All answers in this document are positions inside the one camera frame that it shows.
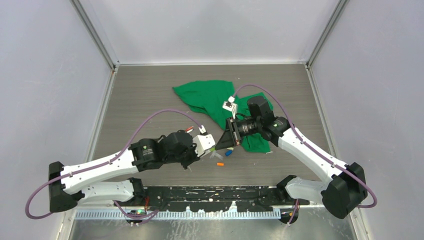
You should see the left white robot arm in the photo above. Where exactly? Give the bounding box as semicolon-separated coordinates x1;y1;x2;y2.
48;130;215;213

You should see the white marker green tip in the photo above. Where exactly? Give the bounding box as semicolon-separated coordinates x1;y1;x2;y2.
202;148;215;156

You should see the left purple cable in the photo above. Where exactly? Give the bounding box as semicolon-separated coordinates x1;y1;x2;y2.
25;109;206;226

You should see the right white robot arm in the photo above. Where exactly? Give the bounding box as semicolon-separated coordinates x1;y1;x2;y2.
215;95;369;219

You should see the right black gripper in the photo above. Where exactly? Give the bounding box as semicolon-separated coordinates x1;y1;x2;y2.
215;117;261;152

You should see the green cloth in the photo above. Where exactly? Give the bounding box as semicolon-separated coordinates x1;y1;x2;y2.
172;80;271;154

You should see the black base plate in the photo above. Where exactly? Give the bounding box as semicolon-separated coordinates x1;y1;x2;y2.
118;185;295;213

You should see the blue pen cap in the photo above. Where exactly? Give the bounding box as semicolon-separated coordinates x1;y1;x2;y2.
225;150;233;157

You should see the red orange pen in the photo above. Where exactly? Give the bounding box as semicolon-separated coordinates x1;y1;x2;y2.
185;126;194;133

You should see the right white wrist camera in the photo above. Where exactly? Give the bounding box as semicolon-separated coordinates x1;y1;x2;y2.
222;95;238;119

